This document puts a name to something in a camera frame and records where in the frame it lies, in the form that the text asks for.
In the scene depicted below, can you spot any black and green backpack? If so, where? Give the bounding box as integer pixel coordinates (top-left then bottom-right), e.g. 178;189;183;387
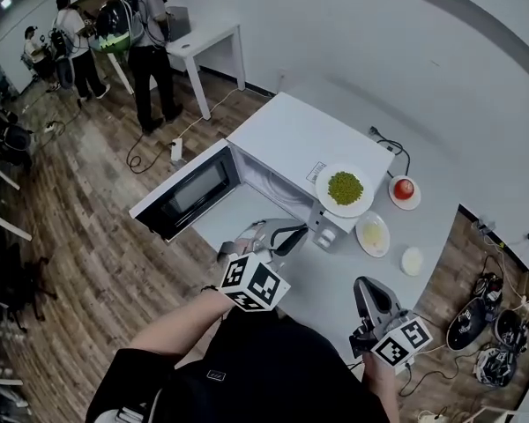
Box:
90;0;145;55

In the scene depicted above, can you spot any small white bowl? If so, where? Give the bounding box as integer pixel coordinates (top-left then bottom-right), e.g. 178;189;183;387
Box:
400;246;425;278

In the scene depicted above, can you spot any black rounded backpack shell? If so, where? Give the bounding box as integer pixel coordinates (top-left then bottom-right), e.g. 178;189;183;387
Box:
445;273;503;353
494;308;529;353
474;345;518;388

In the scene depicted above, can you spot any black office chair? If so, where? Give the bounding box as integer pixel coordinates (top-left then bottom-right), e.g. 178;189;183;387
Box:
0;240;59;339

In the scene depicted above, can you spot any large white table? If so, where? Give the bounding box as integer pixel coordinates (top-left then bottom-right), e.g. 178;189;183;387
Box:
189;85;463;338

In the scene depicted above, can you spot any white floor cable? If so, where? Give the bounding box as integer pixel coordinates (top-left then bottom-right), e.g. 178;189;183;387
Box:
179;87;240;144

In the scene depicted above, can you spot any small white table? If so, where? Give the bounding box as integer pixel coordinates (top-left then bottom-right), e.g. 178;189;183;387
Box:
108;19;247;121

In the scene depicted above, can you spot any person's left forearm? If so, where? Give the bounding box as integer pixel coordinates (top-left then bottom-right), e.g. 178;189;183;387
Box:
130;286;237;361

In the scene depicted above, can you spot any black floor cable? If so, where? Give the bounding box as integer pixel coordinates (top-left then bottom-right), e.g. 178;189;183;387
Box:
127;120;178;174

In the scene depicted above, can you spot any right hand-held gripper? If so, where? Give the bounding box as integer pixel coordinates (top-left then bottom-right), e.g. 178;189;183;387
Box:
348;276;434;367

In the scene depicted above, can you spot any person's right forearm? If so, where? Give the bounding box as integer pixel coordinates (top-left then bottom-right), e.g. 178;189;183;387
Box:
361;350;400;423

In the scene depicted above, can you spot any black power cable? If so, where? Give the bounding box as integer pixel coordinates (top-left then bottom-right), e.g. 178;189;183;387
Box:
369;125;412;180

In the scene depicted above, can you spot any large white plate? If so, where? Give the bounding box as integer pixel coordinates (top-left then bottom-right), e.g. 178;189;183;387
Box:
315;162;375;219

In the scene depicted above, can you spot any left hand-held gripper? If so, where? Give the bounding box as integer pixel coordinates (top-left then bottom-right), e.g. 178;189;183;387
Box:
218;219;309;313

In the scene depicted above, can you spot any grey plastic bin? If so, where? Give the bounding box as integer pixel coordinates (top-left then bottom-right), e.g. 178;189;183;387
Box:
165;6;192;44

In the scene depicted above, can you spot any pile of green mung beans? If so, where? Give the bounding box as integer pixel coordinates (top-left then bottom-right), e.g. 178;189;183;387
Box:
327;171;365;207

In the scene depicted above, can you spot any person's black shirt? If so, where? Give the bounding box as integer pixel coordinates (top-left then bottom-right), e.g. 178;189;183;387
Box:
86;308;391;423

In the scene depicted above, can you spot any pale yellow liquid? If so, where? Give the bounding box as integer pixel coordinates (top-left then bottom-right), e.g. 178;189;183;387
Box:
361;222;383;247

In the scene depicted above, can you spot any white microwave oven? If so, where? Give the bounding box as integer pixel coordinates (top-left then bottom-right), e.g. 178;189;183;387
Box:
129;91;396;255

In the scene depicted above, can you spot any white oval plate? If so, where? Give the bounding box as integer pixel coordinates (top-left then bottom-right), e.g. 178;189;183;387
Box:
355;211;391;258

